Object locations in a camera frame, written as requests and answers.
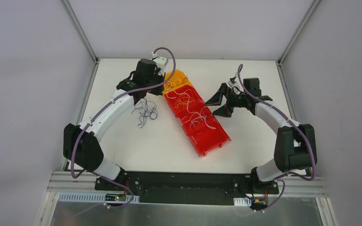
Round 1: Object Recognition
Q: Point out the red middle bin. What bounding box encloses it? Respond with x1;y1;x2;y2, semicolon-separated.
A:
173;105;217;135

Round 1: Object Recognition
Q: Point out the yellow wire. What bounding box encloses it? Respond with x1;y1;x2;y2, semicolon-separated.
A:
173;90;197;110

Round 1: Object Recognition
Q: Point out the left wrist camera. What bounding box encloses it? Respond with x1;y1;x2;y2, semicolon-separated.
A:
152;56;169;76

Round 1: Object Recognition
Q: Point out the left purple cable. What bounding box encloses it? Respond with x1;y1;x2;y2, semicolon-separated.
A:
56;47;177;210

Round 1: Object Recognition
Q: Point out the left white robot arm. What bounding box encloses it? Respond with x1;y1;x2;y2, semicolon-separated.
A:
63;54;168;191

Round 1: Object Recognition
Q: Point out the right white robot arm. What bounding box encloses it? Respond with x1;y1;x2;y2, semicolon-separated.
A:
205;78;317;193

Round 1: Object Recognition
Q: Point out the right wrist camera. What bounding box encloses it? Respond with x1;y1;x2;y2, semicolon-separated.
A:
227;76;239;88

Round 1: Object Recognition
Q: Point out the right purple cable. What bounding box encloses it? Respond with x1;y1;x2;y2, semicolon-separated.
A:
236;64;318;213

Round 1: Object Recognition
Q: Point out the red bin near yellow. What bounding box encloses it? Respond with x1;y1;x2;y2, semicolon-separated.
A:
164;85;204;112

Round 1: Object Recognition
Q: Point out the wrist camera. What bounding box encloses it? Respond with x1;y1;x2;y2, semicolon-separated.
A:
152;56;169;76
227;76;239;88

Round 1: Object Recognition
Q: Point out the purple cable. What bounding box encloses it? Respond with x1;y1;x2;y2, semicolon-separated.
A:
56;47;177;210
236;64;318;213

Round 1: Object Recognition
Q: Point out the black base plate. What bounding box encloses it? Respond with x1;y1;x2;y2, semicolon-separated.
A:
95;171;279;205

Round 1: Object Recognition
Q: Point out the yellow plastic bin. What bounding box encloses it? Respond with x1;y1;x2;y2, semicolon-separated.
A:
163;69;193;94

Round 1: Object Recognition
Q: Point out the orange wire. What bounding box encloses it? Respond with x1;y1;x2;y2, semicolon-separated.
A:
168;78;189;90

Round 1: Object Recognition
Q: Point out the white wire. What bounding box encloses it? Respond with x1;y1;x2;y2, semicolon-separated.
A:
164;81;217;131

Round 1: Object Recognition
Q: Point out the red front bin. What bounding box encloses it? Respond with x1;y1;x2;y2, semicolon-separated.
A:
187;123;231;157

